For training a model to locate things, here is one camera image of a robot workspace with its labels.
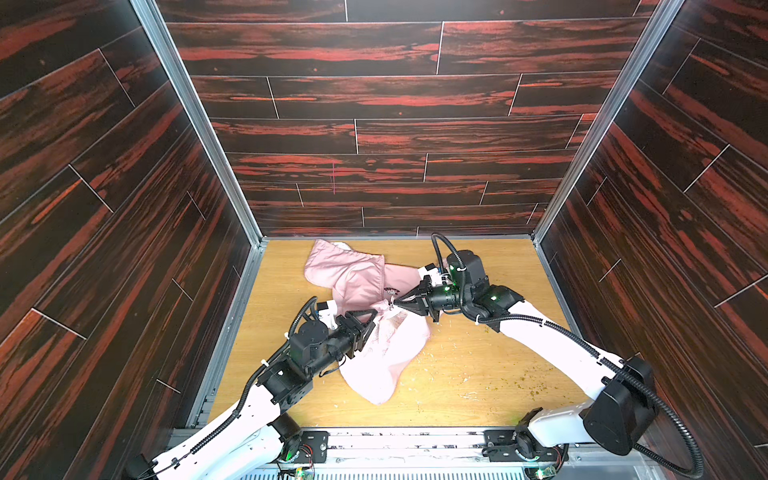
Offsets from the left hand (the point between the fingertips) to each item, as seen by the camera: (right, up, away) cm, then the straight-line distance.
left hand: (380, 318), depth 69 cm
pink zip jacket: (-7, +8, +29) cm, 31 cm away
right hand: (+4, +5, +2) cm, 6 cm away
